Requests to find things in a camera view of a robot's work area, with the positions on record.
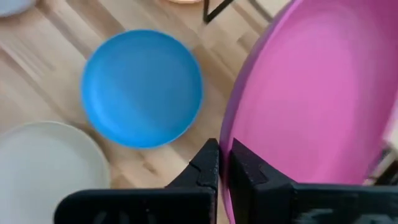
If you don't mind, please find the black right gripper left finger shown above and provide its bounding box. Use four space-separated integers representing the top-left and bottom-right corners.
54 138 220 224

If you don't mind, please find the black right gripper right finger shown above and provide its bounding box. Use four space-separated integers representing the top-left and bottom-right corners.
229 138 398 224

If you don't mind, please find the pink plate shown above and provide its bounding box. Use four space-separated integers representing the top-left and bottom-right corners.
219 0 398 224

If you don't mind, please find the blue plate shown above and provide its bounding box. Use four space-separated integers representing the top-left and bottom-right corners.
80 29 205 150

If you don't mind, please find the cream plate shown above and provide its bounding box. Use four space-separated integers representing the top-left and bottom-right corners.
0 0 37 18
0 120 112 224

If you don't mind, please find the wooden shelf with black legs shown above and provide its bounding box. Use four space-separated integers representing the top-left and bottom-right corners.
202 0 274 24

